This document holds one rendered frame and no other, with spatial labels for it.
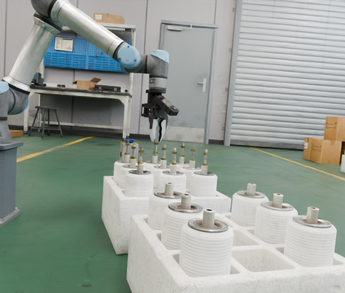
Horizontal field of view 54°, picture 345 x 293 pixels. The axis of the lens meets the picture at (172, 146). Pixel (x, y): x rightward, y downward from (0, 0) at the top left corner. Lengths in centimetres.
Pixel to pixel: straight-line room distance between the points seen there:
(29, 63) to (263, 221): 110
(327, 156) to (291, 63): 246
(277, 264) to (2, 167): 101
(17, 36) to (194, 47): 308
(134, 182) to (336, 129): 379
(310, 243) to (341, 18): 652
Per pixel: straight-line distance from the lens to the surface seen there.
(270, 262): 79
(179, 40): 631
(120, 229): 111
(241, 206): 93
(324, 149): 462
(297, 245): 75
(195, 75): 624
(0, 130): 141
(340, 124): 469
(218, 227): 65
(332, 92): 688
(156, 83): 138
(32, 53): 152
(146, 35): 633
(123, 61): 126
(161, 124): 140
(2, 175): 140
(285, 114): 652
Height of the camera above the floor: 45
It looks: 5 degrees down
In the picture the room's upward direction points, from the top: 4 degrees clockwise
